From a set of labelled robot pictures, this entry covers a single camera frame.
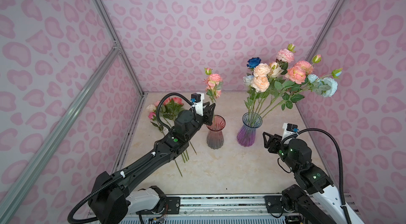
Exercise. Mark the aluminium frame corner post left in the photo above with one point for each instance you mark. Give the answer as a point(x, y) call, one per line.
point(108, 23)

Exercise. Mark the pink green carnation stem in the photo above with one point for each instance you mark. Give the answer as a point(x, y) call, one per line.
point(285, 90)

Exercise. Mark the aluminium frame corner post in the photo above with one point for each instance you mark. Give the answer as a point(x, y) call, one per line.
point(326, 27)
point(108, 23)

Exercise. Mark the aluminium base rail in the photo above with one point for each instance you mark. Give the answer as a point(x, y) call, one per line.
point(219, 205)

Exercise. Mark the aluminium frame corner post right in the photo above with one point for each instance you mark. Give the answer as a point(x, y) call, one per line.
point(326, 27)

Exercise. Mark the pink carnation double stem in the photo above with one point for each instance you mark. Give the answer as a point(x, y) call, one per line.
point(287, 54)

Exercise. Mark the red glass vase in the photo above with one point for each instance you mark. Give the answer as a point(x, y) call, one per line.
point(215, 137)

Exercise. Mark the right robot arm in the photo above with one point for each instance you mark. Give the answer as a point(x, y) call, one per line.
point(314, 179)

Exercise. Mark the dark blue artificial rose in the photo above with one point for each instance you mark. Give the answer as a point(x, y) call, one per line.
point(253, 62)

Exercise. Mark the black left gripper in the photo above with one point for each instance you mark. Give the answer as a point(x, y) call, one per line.
point(208, 116)

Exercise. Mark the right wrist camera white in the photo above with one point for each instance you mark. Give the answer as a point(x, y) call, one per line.
point(289, 129)

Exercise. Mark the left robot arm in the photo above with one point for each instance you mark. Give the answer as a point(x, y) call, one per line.
point(142, 167)

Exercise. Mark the purple blue glass vase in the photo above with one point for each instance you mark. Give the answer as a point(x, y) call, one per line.
point(247, 134)

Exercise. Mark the red pink rose stem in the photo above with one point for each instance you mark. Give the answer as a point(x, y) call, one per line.
point(169, 111)

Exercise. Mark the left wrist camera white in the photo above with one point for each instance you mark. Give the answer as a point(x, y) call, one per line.
point(197, 100)

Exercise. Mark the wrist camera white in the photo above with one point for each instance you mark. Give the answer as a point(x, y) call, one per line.
point(197, 100)
point(289, 129)

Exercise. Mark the diagonal aluminium frame bar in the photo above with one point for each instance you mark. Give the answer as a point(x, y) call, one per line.
point(21, 188)

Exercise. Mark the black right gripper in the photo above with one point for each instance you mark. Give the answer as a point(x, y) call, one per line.
point(276, 141)

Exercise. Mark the peach rose stem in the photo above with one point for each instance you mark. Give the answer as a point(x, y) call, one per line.
point(260, 83)

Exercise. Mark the pink rosebud spray stem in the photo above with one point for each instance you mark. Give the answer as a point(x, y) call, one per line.
point(276, 70)
point(214, 83)

